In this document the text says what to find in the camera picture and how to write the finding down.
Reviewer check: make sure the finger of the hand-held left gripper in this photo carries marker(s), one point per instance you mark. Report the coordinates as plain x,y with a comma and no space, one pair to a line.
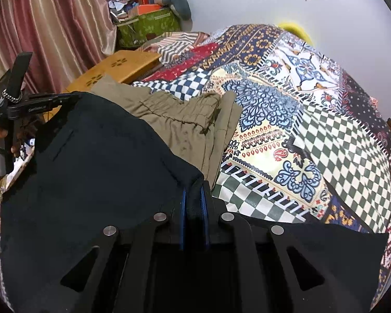
66,97

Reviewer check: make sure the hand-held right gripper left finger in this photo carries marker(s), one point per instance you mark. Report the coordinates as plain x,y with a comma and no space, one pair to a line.
183,221

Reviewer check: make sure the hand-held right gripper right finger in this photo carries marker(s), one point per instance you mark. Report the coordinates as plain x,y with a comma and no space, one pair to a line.
204,216

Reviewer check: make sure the black pants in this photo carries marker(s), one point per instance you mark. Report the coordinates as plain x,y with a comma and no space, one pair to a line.
101,169

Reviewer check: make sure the khaki pants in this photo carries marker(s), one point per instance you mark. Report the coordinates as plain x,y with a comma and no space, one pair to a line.
182,120

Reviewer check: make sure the small wooden table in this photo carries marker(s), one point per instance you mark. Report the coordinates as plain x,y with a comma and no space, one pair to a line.
123,63

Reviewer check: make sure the pink striped curtain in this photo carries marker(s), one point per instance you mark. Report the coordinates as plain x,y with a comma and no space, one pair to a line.
52,16

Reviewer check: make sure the pile of papers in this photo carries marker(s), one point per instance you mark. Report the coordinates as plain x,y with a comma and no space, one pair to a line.
120,5

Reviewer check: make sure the green patterned box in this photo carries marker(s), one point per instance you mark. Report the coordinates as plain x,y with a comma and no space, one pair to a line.
156,22

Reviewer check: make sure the orange box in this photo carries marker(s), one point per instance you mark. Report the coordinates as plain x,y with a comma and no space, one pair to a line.
146,9

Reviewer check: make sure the striped cloth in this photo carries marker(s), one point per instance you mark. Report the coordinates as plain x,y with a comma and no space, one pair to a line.
179,43

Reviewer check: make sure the patchwork printed blanket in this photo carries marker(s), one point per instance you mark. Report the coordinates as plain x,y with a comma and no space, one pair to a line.
264,104

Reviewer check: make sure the yellow pillow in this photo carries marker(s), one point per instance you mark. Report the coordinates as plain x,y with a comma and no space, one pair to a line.
291,26

